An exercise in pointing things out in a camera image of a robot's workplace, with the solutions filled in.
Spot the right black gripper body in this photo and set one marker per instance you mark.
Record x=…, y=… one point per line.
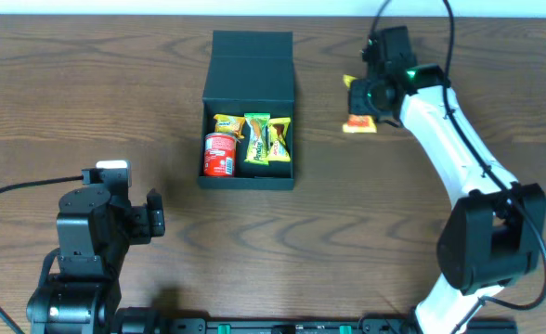
x=358, y=97

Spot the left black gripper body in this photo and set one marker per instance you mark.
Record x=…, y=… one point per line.
x=154, y=215

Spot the orange yellow snack packet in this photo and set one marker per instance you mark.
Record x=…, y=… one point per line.
x=360, y=113

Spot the red Pringles can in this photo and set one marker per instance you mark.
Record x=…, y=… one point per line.
x=219, y=155

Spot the yellow brown chocolate packet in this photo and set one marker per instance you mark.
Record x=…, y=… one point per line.
x=277, y=130

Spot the yellow biscuit packet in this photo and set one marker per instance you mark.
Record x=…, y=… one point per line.
x=228, y=124

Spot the green yellow snack packet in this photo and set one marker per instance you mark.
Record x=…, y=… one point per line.
x=256, y=152

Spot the black gift box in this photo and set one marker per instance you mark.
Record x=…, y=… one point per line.
x=249, y=72

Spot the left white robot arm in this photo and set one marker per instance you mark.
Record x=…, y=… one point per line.
x=79, y=289

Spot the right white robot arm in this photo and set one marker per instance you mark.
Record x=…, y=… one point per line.
x=491, y=249

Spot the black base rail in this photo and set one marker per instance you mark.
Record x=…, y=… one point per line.
x=149, y=321

